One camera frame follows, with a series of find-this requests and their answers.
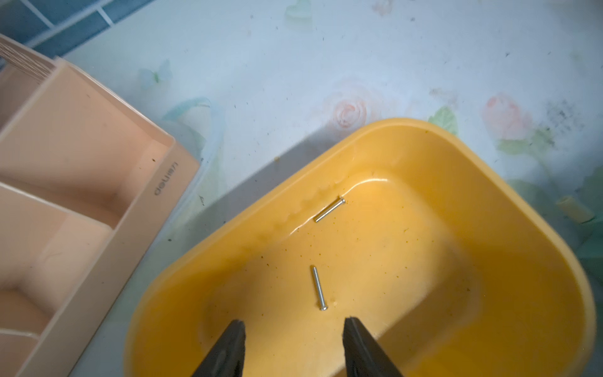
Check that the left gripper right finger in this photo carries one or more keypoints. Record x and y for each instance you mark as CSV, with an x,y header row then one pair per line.
x,y
363,356

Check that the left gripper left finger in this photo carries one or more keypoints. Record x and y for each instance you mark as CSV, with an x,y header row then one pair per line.
x,y
226,357

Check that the long silver screw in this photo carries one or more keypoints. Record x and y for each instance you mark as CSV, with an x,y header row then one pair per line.
x,y
321,299
338,202

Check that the yellow plastic storage box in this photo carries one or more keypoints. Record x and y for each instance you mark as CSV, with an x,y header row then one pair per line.
x,y
449,269

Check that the peach desk file organizer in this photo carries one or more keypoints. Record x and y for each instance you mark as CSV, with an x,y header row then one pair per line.
x,y
87,182

